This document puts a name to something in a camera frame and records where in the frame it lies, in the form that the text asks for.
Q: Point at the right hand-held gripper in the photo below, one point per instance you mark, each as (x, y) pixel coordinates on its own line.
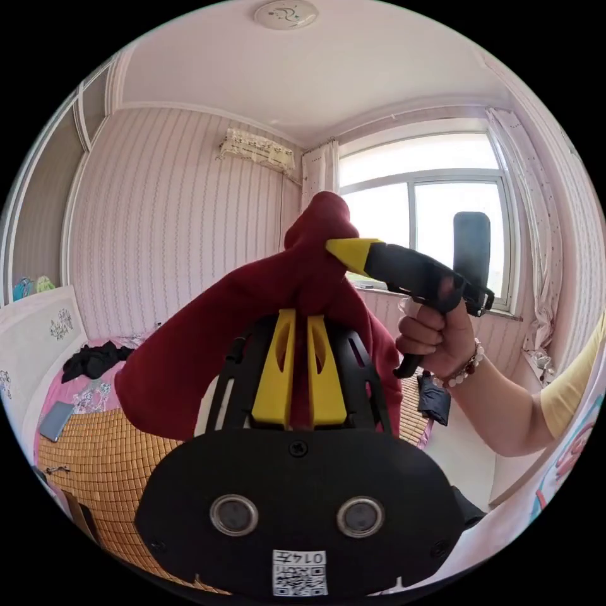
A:
(416, 272)

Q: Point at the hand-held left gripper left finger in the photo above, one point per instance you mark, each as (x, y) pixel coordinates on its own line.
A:
(277, 379)

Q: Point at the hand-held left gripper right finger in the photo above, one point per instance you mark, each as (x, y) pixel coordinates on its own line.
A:
(329, 383)

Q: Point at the red long sleeve shirt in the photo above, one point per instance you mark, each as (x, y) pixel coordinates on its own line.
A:
(189, 341)

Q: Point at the person's right forearm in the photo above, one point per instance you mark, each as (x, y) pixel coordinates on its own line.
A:
(497, 407)

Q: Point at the person's right hand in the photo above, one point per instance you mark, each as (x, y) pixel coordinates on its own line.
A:
(457, 341)

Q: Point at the window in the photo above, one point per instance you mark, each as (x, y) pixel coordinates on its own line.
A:
(426, 213)

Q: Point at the white dotted curtain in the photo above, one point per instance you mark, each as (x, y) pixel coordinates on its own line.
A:
(535, 227)
(319, 170)

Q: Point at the black garment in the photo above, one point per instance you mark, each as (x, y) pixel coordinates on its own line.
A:
(92, 362)
(434, 400)

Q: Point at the covered air conditioner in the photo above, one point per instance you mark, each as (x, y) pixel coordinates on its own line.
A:
(258, 147)

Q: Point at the grey tablet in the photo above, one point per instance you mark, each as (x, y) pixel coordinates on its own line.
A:
(57, 421)

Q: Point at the person's body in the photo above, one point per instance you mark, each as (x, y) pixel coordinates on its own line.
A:
(544, 473)

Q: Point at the round ceiling lamp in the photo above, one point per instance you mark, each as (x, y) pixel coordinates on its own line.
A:
(285, 13)

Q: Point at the built-in cupboard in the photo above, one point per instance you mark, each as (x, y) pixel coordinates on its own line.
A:
(42, 208)

